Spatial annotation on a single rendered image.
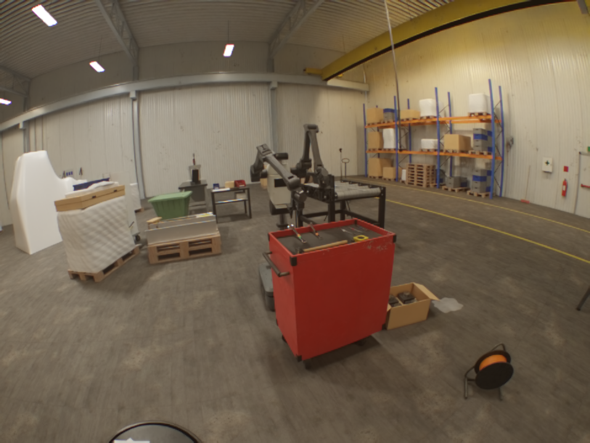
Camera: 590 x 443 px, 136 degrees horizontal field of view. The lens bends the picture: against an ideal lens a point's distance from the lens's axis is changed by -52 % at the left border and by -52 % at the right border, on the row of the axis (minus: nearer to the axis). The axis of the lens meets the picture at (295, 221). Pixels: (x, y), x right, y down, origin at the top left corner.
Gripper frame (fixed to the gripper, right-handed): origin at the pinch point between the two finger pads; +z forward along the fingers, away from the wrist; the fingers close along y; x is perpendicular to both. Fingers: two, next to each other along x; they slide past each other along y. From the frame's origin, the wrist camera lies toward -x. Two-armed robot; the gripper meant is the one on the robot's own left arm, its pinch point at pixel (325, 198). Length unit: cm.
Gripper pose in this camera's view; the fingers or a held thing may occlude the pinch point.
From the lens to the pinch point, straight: 189.7
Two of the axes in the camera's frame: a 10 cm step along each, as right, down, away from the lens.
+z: 1.7, 9.6, -2.4
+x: -2.0, 2.7, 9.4
